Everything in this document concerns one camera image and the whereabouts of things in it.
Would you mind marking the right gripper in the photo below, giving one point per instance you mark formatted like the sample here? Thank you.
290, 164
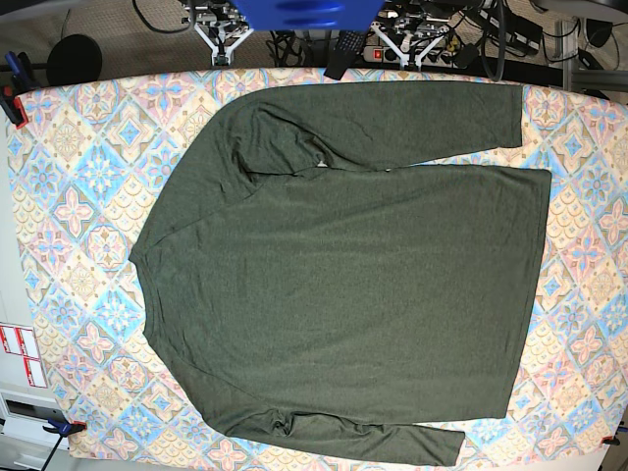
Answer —
223, 31

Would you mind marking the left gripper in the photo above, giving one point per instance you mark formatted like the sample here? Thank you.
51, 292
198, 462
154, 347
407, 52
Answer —
405, 31

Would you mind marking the dark green long-sleeve shirt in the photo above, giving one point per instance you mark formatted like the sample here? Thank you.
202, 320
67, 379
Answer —
317, 276

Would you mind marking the black power strip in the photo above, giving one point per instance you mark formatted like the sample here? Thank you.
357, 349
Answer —
437, 56

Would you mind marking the blue plastic box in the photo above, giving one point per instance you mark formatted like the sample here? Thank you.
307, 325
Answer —
309, 14

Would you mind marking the black remote control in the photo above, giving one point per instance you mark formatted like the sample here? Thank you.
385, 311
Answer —
349, 45

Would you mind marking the black round stand base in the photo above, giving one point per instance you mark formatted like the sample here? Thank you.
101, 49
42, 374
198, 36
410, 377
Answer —
75, 59

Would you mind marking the blue clamp top left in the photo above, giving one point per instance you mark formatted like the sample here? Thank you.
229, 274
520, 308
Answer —
11, 102

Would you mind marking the blue clamp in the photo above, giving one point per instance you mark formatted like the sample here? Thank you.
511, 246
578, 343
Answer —
62, 430
11, 102

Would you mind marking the red white label stickers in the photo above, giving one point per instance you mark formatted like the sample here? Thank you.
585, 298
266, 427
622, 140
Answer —
20, 359

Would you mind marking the blue clamp bottom left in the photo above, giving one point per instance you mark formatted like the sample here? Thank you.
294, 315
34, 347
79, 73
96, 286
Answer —
62, 430

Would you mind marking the red clamp bottom right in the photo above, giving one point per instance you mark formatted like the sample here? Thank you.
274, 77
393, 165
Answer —
611, 441

